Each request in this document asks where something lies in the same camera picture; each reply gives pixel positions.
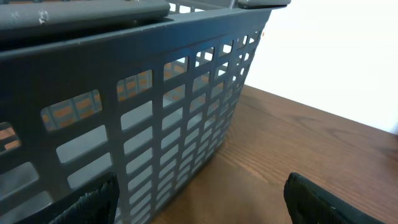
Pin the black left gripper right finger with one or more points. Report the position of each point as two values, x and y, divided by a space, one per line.
309 203

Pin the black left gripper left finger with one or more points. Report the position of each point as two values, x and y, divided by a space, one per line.
94 202

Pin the grey plastic basket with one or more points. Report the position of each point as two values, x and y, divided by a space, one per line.
141 91

